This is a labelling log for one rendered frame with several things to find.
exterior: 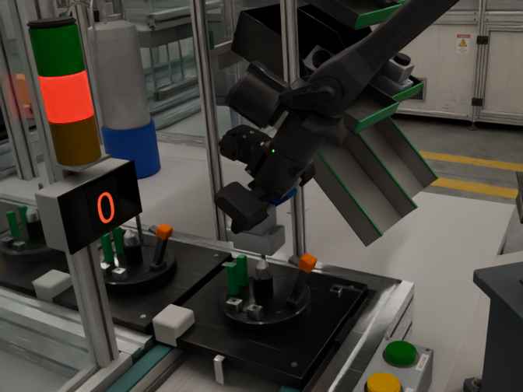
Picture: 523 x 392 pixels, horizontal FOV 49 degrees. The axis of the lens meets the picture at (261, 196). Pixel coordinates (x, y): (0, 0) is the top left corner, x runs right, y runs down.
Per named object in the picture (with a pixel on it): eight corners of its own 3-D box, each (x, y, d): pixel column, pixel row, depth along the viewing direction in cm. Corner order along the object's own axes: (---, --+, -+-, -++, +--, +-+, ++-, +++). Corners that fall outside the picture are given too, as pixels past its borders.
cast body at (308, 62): (346, 79, 99) (345, 57, 92) (331, 98, 98) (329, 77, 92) (307, 56, 101) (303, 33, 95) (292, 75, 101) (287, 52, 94)
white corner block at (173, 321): (198, 332, 87) (194, 309, 85) (179, 350, 83) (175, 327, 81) (173, 324, 89) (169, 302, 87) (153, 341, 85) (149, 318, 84)
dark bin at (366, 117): (394, 113, 101) (412, 77, 96) (355, 134, 92) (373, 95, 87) (275, 37, 112) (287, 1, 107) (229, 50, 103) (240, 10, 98)
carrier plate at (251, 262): (367, 294, 93) (368, 283, 92) (302, 391, 74) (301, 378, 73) (240, 264, 104) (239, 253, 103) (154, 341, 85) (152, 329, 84)
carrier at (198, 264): (233, 262, 105) (226, 199, 100) (146, 338, 86) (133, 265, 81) (131, 239, 116) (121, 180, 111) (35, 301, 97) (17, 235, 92)
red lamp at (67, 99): (103, 112, 66) (95, 68, 64) (70, 124, 62) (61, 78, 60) (71, 109, 68) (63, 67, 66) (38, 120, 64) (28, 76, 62)
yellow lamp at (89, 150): (110, 153, 68) (103, 113, 66) (78, 168, 64) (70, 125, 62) (79, 149, 70) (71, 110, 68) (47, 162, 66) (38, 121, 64)
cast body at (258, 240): (286, 243, 84) (283, 198, 81) (272, 257, 81) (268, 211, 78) (236, 233, 88) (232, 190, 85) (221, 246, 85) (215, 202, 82)
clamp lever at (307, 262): (303, 297, 85) (318, 257, 81) (297, 304, 83) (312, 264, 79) (282, 285, 86) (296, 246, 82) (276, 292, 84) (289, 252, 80)
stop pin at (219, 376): (229, 379, 80) (226, 356, 78) (224, 385, 79) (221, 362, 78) (220, 376, 81) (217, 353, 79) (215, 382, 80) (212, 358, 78)
